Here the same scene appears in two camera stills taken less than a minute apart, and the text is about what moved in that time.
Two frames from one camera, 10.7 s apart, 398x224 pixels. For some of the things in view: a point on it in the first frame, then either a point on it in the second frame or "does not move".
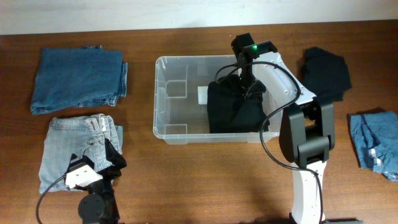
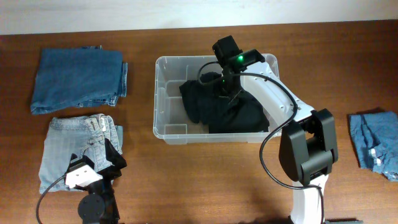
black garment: x=233 y=107 does not move
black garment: x=326 y=76 → x=201 y=96
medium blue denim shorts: x=375 y=137 does not move
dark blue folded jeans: x=78 y=77 does not move
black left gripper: x=104 y=170 does not move
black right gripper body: x=250 y=85 → x=229 y=88
